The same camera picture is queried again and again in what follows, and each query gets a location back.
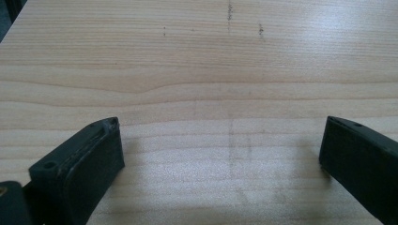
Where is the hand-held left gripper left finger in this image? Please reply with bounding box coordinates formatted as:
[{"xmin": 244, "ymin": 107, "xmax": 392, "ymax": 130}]
[{"xmin": 23, "ymin": 116, "xmax": 126, "ymax": 225}]

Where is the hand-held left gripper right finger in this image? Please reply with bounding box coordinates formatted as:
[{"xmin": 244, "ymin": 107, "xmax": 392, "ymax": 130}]
[{"xmin": 318, "ymin": 115, "xmax": 398, "ymax": 225}]

